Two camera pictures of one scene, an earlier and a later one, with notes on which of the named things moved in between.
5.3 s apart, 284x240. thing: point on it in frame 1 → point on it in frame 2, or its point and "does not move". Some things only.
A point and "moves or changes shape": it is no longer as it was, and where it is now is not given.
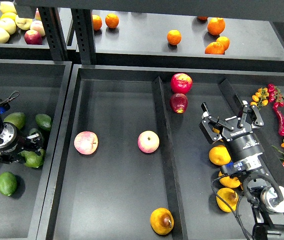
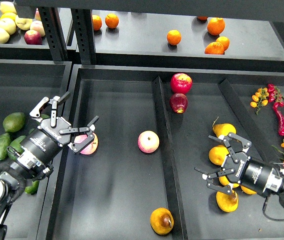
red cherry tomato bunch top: (275, 96) does not move
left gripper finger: (8, 159) → (55, 100)
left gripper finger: (34, 141) → (78, 147)
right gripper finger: (212, 127) → (227, 189)
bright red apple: (181, 83) does not move
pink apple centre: (148, 141) does not move
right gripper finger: (259, 121) → (245, 143)
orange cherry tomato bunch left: (260, 98) does not move
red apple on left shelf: (32, 37) does not move
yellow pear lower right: (229, 195) does not move
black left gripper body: (11, 146) → (44, 143)
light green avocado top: (18, 119) does not move
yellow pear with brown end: (162, 221) does not move
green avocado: (32, 159) moves or changes shape
